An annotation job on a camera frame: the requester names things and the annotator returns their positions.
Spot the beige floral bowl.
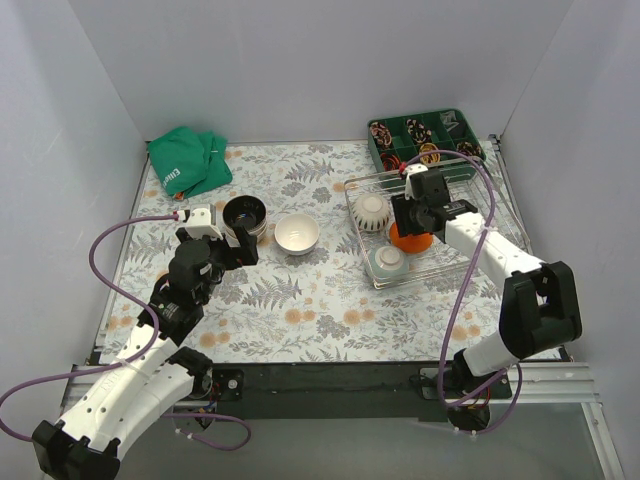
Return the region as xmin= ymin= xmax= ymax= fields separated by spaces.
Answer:
xmin=224 ymin=219 xmax=267 ymax=245

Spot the white bowl blue leaf pattern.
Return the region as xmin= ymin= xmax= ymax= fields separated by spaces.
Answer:
xmin=352 ymin=193 xmax=391 ymax=232

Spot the orange bowl black inside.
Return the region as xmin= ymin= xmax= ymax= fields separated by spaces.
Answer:
xmin=389 ymin=223 xmax=433 ymax=254

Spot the black glossy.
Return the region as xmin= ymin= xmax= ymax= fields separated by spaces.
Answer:
xmin=222 ymin=195 xmax=267 ymax=231

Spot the grey white gradient bowl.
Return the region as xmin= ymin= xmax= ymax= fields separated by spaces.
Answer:
xmin=274 ymin=213 xmax=320 ymax=256

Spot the pale green ribbed bowl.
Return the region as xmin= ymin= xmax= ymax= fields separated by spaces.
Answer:
xmin=367 ymin=245 xmax=409 ymax=282

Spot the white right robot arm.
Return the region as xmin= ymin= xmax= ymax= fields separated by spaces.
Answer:
xmin=391 ymin=164 xmax=582 ymax=398

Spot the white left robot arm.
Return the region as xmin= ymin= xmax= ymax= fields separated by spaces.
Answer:
xmin=32 ymin=227 xmax=258 ymax=479

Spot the green compartment organizer tray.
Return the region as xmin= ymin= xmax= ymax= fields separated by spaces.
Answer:
xmin=367 ymin=109 xmax=486 ymax=181

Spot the dark patterned scrunchie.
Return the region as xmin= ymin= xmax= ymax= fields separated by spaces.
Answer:
xmin=456 ymin=141 xmax=484 ymax=159

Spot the black white scrunchie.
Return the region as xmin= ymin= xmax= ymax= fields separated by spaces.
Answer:
xmin=405 ymin=118 xmax=432 ymax=145

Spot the floral patterned table mat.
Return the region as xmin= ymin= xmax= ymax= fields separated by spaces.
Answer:
xmin=102 ymin=142 xmax=564 ymax=364

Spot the pink black scrunchie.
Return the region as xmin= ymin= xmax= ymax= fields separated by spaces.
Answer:
xmin=369 ymin=121 xmax=393 ymax=150

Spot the green folded cloth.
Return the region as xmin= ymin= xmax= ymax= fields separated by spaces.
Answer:
xmin=147 ymin=126 xmax=233 ymax=200

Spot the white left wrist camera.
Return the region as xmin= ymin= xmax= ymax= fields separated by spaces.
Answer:
xmin=175 ymin=204 xmax=223 ymax=240

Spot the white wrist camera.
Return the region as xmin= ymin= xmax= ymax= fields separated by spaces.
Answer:
xmin=175 ymin=204 xmax=223 ymax=240
xmin=400 ymin=162 xmax=428 ymax=199

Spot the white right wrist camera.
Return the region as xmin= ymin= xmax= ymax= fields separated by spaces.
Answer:
xmin=400 ymin=162 xmax=428 ymax=199

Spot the metal wire dish rack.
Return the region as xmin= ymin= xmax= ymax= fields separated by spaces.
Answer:
xmin=344 ymin=167 xmax=532 ymax=290

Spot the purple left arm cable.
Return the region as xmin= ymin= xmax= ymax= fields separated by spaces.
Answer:
xmin=0 ymin=212 xmax=252 ymax=451

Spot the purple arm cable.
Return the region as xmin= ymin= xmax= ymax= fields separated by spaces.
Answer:
xmin=399 ymin=149 xmax=524 ymax=434
xmin=0 ymin=212 xmax=252 ymax=451

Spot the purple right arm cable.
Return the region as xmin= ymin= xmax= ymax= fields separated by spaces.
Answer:
xmin=399 ymin=149 xmax=524 ymax=434

